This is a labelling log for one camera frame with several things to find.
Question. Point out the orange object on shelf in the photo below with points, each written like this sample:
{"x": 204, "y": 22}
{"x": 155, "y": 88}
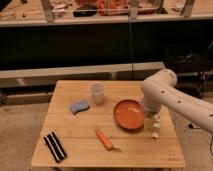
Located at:
{"x": 112, "y": 7}

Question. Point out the wooden table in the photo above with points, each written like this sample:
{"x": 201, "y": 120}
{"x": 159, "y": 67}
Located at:
{"x": 77, "y": 134}

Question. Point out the orange plate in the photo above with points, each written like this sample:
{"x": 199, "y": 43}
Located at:
{"x": 128, "y": 114}

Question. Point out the blue sponge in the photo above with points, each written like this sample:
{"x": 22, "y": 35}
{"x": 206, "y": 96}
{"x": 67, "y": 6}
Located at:
{"x": 79, "y": 106}

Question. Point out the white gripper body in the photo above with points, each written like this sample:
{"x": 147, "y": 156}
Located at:
{"x": 153, "y": 123}

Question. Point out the translucent plastic cup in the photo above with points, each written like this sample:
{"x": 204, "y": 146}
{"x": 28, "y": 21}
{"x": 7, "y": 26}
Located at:
{"x": 97, "y": 90}

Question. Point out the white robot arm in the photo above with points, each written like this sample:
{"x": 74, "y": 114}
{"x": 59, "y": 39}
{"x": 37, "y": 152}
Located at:
{"x": 159, "y": 89}

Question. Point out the white gripper finger tip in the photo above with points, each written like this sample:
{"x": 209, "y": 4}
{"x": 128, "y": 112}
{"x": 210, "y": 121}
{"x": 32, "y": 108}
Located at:
{"x": 155, "y": 135}

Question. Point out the metal shelf rack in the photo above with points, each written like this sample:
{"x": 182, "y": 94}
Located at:
{"x": 19, "y": 13}

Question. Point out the orange carrot toy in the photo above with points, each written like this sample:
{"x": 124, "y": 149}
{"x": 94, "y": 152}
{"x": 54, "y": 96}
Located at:
{"x": 105, "y": 141}

